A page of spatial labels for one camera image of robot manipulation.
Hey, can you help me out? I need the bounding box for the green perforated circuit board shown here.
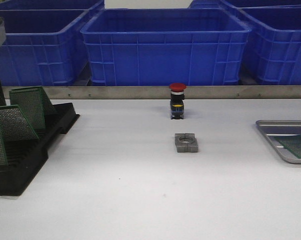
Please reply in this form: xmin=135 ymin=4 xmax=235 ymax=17
xmin=274 ymin=135 xmax=301 ymax=159

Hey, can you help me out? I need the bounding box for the black slotted board rack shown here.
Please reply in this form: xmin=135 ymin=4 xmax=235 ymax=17
xmin=0 ymin=82 xmax=79 ymax=196

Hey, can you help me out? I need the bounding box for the silver metal tray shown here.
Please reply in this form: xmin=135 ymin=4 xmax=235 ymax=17
xmin=256 ymin=120 xmax=301 ymax=164

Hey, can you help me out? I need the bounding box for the red emergency stop button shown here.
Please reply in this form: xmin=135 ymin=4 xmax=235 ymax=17
xmin=169 ymin=83 xmax=187 ymax=120

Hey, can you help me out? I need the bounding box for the grey metal clamp block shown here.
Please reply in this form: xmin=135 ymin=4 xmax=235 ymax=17
xmin=174 ymin=133 xmax=199 ymax=153

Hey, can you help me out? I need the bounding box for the blue centre plastic crate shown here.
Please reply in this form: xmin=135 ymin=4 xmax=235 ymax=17
xmin=81 ymin=8 xmax=251 ymax=86

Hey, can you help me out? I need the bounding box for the blue plastic crate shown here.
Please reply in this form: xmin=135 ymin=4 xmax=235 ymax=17
xmin=0 ymin=9 xmax=91 ymax=87
xmin=238 ymin=7 xmax=301 ymax=85
xmin=81 ymin=8 xmax=251 ymax=86

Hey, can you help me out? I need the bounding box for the blue far right crate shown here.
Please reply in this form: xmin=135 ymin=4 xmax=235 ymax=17
xmin=189 ymin=0 xmax=301 ymax=9

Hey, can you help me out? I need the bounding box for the blue left plastic crate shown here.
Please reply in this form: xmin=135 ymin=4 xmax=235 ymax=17
xmin=0 ymin=9 xmax=91 ymax=87

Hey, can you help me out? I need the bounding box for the blue right plastic crate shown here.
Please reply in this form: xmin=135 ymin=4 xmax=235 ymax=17
xmin=238 ymin=7 xmax=301 ymax=85

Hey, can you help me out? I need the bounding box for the blue far left crate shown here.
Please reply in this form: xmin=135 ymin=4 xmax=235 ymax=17
xmin=0 ymin=0 xmax=105 ymax=10

